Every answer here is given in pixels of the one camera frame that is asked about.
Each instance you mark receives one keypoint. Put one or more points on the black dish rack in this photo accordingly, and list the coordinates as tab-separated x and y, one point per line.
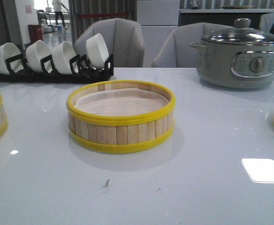
81	71

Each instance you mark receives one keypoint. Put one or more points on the white bowl right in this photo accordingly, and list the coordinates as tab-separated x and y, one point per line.
97	50

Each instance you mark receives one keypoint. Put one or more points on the white bowl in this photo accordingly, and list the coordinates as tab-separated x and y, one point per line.
7	50
61	56
97	50
35	53

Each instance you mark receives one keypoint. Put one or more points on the grey chair left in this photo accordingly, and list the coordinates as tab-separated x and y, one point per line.
124	39

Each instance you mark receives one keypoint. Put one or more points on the green electric cooking pot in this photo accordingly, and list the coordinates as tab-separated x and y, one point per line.
235	65

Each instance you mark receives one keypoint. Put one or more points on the dark counter cabinet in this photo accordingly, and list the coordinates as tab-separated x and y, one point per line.
221	16

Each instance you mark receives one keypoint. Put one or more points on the red cylinder bin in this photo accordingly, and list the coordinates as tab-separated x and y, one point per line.
35	32

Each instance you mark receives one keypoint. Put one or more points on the glass pot lid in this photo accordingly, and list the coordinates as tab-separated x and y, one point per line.
241	33

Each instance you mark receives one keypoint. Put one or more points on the person in background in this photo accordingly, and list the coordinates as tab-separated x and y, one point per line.
57	6

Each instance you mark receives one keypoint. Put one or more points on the white bowl far left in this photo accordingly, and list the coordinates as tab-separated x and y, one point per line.
7	50

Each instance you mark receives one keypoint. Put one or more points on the grey chair far right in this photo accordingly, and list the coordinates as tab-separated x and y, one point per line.
266	22

